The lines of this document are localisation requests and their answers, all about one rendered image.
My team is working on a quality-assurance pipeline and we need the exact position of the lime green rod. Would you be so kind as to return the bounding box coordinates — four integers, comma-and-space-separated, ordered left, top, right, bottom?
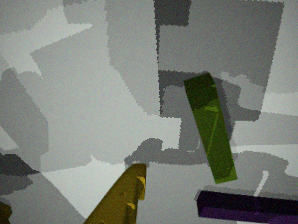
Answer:
184, 73, 238, 184

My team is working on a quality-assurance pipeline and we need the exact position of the purple rod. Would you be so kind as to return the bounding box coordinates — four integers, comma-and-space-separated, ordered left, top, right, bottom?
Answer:
197, 191, 298, 224

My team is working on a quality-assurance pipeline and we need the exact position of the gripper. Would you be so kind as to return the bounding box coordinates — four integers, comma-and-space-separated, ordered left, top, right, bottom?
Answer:
83, 163, 147, 224

